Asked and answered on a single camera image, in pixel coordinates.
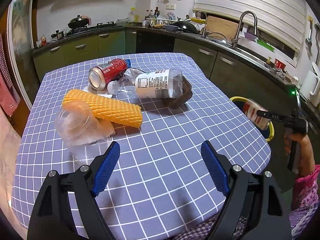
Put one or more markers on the yellow rimmed black trash bin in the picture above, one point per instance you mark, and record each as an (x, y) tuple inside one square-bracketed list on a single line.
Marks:
[(250, 108)]

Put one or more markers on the white paper napkin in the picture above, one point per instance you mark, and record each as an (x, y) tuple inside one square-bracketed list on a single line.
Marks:
[(103, 92)]

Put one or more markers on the orange foam fruit net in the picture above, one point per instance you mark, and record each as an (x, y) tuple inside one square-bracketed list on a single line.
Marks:
[(113, 110)]

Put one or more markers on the red soda can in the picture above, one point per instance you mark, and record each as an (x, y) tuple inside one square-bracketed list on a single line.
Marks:
[(100, 76)]

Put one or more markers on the white electric kettle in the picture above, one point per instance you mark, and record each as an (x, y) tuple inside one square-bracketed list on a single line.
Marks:
[(310, 88)]

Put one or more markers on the small black pot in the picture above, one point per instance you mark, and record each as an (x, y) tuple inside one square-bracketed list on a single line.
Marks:
[(59, 34)]

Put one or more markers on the blue white checkered tablecloth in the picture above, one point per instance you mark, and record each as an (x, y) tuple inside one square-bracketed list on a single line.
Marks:
[(160, 185)]

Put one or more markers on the red jar on counter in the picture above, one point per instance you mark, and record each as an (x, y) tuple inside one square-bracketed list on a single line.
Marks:
[(43, 41)]

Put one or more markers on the red checkered apron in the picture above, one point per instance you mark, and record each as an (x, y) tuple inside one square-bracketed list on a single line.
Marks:
[(10, 98)]

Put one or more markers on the clear plastic water bottle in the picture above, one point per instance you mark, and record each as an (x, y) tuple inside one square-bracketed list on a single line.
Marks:
[(160, 84)]

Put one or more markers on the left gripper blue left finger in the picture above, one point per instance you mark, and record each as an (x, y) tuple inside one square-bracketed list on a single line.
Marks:
[(103, 167)]

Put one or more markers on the clear plastic cup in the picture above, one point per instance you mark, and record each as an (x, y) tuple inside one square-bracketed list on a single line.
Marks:
[(84, 135)]

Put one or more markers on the black wok with lid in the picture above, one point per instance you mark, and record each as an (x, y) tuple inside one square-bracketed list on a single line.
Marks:
[(78, 22)]

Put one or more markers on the person's right hand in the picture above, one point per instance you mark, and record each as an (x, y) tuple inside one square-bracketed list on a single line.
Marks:
[(307, 162)]

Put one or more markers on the brown plastic food tray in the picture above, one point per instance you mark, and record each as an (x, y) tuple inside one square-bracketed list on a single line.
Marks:
[(180, 101)]

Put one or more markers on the wooden cutting board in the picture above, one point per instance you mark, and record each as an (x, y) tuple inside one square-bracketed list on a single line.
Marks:
[(225, 27)]

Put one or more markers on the black wok by sink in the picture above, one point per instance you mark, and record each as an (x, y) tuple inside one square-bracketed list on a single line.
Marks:
[(186, 26)]

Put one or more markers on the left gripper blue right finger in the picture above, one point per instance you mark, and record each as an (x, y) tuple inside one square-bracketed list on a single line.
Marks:
[(218, 167)]

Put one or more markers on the crumpled silver snack wrapper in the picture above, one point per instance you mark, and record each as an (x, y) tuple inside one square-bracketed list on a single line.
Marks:
[(132, 73)]

